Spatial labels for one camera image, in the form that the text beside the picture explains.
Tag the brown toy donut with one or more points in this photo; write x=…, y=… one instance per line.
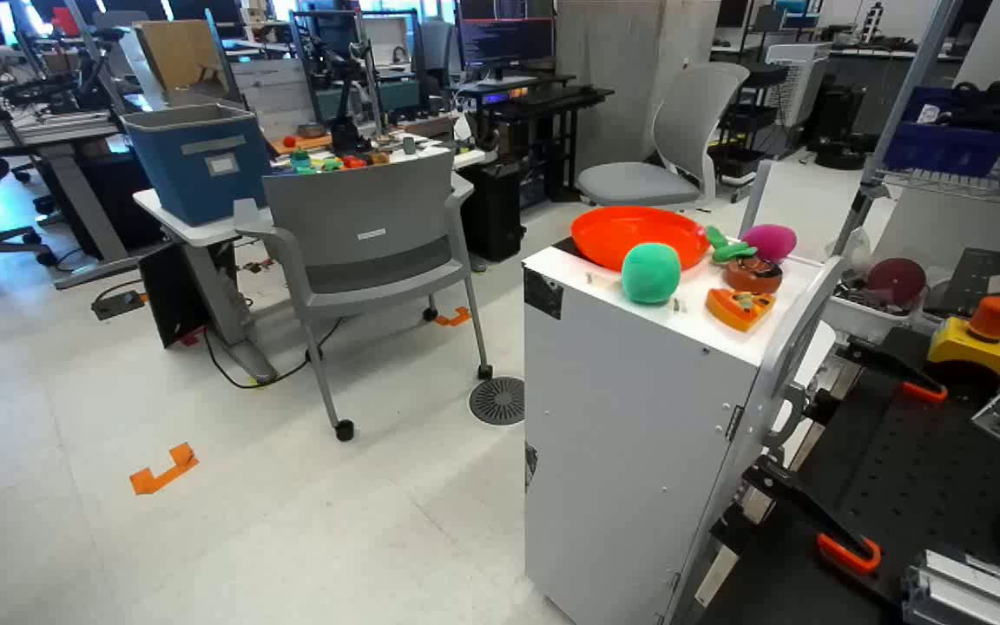
x=751, y=274

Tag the orange toy pizza slice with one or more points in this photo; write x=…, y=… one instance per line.
x=738, y=309

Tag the white toy kitchen unit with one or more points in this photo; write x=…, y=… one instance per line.
x=625, y=437

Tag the black computer tower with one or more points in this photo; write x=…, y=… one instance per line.
x=493, y=208

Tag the black perforated breadboard table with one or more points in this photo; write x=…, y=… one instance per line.
x=928, y=488

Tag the blue plastic crate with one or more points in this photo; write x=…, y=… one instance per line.
x=951, y=146

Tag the black power adapter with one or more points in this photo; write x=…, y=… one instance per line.
x=119, y=304

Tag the gray plastic rolling chair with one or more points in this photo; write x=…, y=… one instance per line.
x=362, y=225

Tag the gray desk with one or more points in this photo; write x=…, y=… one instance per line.
x=24, y=130

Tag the black computer monitor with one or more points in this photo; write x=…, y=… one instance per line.
x=503, y=41

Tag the yellow emergency stop button box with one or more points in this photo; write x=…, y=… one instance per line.
x=970, y=346

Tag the round gray floor base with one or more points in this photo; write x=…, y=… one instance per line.
x=496, y=400

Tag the orange plastic plate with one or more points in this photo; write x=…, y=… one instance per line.
x=625, y=230

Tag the brown cardboard box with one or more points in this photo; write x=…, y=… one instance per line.
x=182, y=55

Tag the gray metal shelf rack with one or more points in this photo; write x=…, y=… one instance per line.
x=926, y=71

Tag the white mesh office chair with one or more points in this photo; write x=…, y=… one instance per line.
x=702, y=116

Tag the blue storage bin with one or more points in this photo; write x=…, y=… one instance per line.
x=198, y=162

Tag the magenta plush radish toy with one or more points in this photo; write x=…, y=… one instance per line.
x=770, y=241

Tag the green plush ball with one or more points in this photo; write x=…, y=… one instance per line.
x=650, y=274

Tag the black desk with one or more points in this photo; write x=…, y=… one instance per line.
x=545, y=106

